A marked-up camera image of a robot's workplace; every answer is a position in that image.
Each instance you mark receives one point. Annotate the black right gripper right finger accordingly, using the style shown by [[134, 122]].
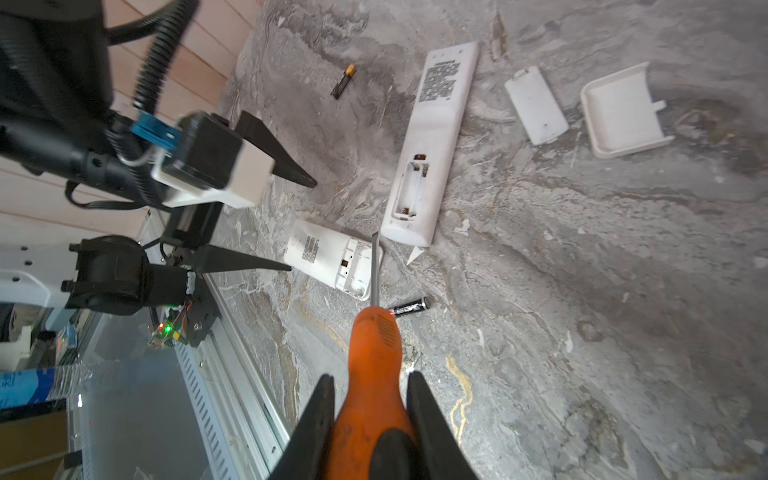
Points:
[[439, 454]]

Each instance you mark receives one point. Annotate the black gold AAA battery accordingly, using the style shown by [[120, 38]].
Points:
[[342, 84]]

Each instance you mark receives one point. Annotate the black red AAA battery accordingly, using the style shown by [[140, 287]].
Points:
[[411, 307]]

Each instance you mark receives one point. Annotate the short white remote control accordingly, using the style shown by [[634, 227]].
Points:
[[336, 259]]

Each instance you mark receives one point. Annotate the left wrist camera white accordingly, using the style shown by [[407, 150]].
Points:
[[201, 160]]

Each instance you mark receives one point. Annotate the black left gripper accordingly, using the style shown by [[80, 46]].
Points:
[[192, 227]]

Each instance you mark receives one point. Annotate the orange handled screwdriver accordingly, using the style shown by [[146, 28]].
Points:
[[372, 436]]

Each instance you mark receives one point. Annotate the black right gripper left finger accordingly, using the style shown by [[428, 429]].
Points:
[[304, 455]]

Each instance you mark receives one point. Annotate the white battery compartment cover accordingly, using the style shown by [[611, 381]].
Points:
[[536, 106]]

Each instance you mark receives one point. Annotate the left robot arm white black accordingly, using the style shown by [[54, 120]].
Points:
[[79, 101]]

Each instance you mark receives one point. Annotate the aluminium rail base frame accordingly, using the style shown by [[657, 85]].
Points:
[[242, 431]]

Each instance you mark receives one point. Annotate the short remote battery cover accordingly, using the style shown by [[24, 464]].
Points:
[[620, 114]]

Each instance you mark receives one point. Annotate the long white remote control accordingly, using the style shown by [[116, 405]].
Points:
[[428, 149]]

